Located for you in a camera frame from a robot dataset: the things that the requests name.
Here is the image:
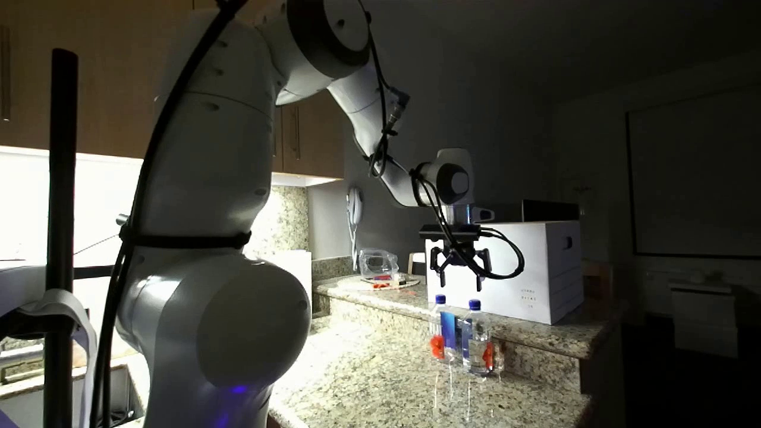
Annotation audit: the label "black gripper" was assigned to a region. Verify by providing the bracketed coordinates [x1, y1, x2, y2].
[418, 226, 491, 293]

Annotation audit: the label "plastic water bottle blue label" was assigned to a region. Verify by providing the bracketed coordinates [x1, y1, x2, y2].
[429, 296, 459, 365]

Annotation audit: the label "plastic water bottle red flower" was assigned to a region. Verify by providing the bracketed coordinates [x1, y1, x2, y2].
[461, 300, 496, 375]

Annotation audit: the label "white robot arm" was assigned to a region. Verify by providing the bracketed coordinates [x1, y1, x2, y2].
[3, 0, 481, 428]

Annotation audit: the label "white storage box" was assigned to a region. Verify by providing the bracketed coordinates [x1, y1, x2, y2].
[425, 221, 584, 324]

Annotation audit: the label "black vertical pole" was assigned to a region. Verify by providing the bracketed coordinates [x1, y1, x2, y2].
[44, 47, 78, 428]

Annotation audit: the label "white wall board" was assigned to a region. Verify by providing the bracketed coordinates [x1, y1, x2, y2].
[625, 84, 761, 259]

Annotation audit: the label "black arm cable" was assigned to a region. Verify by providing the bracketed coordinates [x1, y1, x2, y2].
[90, 0, 529, 428]

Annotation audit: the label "wooden wall cabinets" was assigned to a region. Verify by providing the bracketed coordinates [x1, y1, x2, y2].
[0, 0, 348, 180]

